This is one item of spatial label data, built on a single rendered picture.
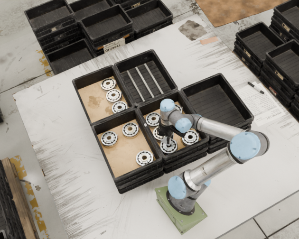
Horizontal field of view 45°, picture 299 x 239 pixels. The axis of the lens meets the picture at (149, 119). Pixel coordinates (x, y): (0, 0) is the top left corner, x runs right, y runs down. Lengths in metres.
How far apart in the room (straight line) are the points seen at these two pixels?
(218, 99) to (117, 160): 0.76
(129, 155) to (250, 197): 0.75
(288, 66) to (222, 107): 1.06
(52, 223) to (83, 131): 0.89
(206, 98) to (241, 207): 0.71
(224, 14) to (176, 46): 1.42
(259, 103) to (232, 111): 0.29
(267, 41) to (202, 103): 1.39
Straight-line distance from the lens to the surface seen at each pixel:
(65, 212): 2.24
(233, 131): 1.80
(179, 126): 1.80
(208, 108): 2.31
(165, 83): 2.43
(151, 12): 3.62
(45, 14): 3.69
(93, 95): 2.44
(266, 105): 2.53
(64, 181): 2.32
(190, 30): 2.94
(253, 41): 3.52
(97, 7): 3.78
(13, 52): 4.20
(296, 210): 3.00
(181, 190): 1.79
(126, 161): 2.13
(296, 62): 3.27
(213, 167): 1.70
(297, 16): 3.67
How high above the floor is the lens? 2.73
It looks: 57 degrees down
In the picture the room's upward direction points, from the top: 9 degrees counter-clockwise
